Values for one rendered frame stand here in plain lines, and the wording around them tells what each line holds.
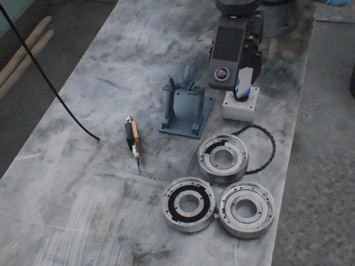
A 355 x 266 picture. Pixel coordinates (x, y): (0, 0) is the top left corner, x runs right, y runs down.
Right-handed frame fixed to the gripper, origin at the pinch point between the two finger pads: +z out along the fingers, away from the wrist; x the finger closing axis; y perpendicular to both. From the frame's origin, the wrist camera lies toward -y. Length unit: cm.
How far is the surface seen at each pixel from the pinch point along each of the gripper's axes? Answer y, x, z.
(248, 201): -14.0, -5.2, 14.0
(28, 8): 130, 159, 85
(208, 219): -20.1, 1.2, 12.7
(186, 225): -22.5, 4.7, 12.0
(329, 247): 18, -31, 96
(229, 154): -3.7, 0.6, 14.4
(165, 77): 18.1, 22.1, 16.1
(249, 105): 8.2, -1.5, 11.6
